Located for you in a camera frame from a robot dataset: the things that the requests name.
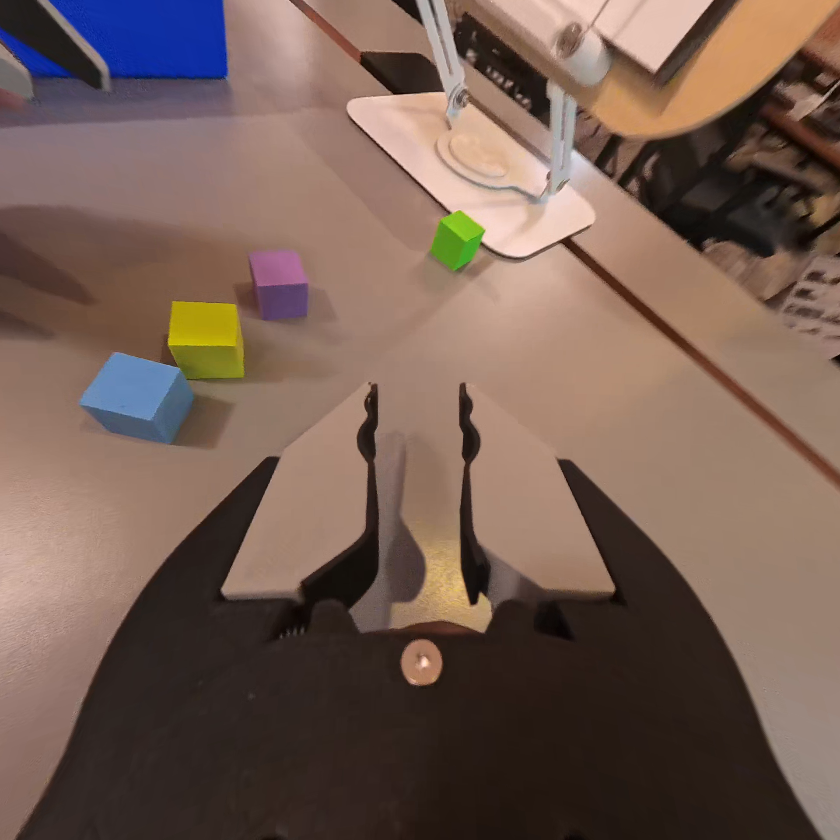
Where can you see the blue foam cube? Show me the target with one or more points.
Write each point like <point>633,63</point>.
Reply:
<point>134,397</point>

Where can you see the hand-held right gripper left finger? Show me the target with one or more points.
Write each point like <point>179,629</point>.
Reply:
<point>308,512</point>

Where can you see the green foam cube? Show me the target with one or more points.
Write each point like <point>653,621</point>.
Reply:
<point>456,239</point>

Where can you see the white printed paper sheet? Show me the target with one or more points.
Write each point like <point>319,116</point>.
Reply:
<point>656,26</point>

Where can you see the wooden document stand white base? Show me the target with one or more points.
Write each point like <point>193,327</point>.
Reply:
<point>407,131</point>

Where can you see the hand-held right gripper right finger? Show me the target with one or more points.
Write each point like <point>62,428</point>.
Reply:
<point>531,518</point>

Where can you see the blue plastic bin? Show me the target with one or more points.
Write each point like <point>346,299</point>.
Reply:
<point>157,39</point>

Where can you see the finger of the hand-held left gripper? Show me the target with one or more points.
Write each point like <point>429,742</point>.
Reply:
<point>59,39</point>
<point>12,75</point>

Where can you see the yellow foam cube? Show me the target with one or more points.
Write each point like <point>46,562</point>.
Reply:
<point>205,341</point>

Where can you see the purple foam cube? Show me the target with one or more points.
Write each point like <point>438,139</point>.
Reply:
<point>281,285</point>

